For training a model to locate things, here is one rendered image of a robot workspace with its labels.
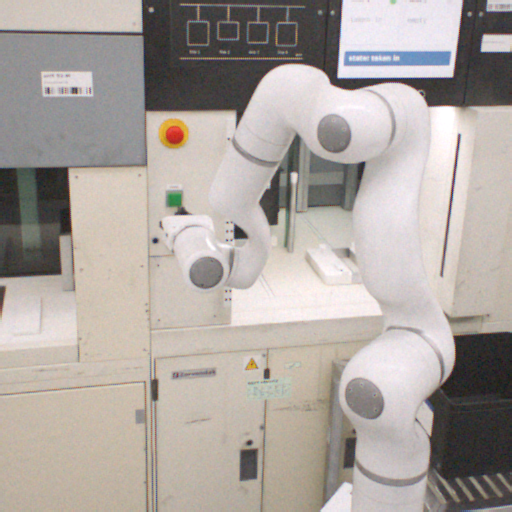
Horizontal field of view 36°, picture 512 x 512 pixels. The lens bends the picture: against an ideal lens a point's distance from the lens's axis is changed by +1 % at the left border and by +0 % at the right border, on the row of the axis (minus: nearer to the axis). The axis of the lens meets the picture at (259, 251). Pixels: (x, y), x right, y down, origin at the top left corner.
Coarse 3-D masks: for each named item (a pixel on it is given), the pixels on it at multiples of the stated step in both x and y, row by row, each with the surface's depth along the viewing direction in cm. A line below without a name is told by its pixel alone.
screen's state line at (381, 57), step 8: (344, 56) 175; (352, 56) 175; (360, 56) 176; (368, 56) 176; (376, 56) 176; (384, 56) 177; (392, 56) 177; (400, 56) 178; (408, 56) 178; (416, 56) 179; (424, 56) 179; (432, 56) 180; (440, 56) 180; (448, 56) 180; (344, 64) 175; (352, 64) 176; (360, 64) 176; (368, 64) 177; (376, 64) 177; (384, 64) 178; (392, 64) 178; (400, 64) 178; (408, 64) 179; (416, 64) 179; (424, 64) 180; (432, 64) 180; (440, 64) 181; (448, 64) 181
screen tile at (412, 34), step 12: (408, 0) 174; (420, 0) 174; (432, 0) 175; (444, 0) 175; (456, 0) 176; (408, 12) 175; (420, 12) 175; (432, 12) 176; (444, 12) 176; (444, 24) 177; (408, 36) 177; (420, 36) 177; (432, 36) 178; (444, 36) 178
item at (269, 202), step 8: (280, 168) 237; (272, 184) 237; (264, 192) 238; (272, 192) 238; (264, 200) 239; (272, 200) 239; (264, 208) 239; (272, 208) 240; (272, 216) 241; (272, 224) 242
